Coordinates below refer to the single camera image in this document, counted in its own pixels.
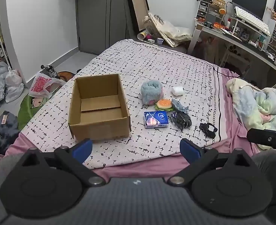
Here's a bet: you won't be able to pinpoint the grey wardrobe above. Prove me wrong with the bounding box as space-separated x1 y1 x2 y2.
75 0 134 55

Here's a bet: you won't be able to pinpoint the burger squishy toy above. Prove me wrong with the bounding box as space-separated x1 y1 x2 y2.
155 99 175 111

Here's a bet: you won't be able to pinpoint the white monitor stand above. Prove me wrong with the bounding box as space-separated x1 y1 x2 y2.
229 16 269 41

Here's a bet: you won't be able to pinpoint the green cartoon mat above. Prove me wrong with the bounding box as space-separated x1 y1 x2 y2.
17 94 47 130

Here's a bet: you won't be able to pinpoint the pink-print plastic bag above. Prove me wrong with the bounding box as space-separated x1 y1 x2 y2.
28 73 66 99

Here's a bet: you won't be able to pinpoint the pink bed sheet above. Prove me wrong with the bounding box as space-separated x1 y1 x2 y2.
2 68 260 183

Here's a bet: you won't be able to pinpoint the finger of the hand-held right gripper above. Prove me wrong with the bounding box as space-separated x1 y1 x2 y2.
247 128 276 155

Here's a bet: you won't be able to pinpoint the grey desktop drawer organizer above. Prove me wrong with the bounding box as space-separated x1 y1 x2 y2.
195 0 225 24

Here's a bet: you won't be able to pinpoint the blue tissue packet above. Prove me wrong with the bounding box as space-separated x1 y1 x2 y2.
144 111 169 129

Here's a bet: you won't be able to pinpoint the white black-patterned blanket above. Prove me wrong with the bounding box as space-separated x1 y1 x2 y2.
20 39 225 169

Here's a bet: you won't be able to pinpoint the black shoes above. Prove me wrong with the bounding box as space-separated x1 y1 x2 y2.
41 64 59 78

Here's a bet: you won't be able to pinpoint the white plastic bag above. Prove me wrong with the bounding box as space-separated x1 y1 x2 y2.
5 69 24 103

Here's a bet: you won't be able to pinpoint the black picture frame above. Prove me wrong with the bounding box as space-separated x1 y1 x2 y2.
125 0 151 34

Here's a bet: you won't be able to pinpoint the person's leg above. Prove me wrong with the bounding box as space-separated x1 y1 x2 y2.
251 150 276 217
0 153 24 225

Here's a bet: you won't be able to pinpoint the clear plastic bottle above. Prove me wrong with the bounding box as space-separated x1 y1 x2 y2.
144 15 156 32

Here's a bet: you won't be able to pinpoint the cardboard tubes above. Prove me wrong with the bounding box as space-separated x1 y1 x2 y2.
229 45 242 55

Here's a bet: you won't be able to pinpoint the dark blue tie-dye garment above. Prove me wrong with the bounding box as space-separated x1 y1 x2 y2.
0 111 20 155

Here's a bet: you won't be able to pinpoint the dark bottle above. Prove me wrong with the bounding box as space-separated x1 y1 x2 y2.
0 41 6 62

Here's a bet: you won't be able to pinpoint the white keyboard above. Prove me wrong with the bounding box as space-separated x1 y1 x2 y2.
234 6 271 37

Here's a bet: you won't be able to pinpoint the cream cloth bag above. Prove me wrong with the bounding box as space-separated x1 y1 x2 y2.
163 21 193 43

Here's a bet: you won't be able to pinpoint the white desk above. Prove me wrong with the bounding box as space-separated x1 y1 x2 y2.
187 19 276 75

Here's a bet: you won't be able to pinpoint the black cable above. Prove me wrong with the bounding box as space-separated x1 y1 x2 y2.
212 67 242 78

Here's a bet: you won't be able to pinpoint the white stool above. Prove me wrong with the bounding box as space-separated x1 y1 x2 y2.
219 50 250 75

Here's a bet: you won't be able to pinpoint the white soft packet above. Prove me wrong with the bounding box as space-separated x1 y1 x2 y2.
171 86 184 96

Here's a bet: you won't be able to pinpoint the person's left leg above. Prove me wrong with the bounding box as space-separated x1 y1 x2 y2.
0 153 24 225

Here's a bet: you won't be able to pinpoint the black plastic bag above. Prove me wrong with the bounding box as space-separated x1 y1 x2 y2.
169 111 192 132

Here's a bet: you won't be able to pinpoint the person's right leg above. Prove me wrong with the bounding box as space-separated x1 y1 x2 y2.
251 150 276 217

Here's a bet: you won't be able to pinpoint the brown cardboard box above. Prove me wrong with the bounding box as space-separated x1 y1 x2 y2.
68 73 131 141

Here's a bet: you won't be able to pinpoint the black monitor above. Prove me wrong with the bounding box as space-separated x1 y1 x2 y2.
232 0 268 20

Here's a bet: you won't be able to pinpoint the black lace hairband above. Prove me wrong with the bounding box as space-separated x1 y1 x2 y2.
199 122 218 139

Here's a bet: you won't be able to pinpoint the pastel fluffy quilt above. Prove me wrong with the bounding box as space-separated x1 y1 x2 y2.
226 78 276 151

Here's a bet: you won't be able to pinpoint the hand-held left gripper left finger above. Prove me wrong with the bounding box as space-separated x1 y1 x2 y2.
19 138 107 187

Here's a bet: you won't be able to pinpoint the clear bag with white fabric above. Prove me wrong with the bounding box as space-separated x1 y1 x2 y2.
150 13 190 47

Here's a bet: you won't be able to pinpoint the paper cup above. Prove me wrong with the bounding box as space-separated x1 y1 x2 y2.
137 30 150 41

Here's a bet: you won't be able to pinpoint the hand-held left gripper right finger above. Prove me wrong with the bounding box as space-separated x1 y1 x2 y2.
167 138 253 186

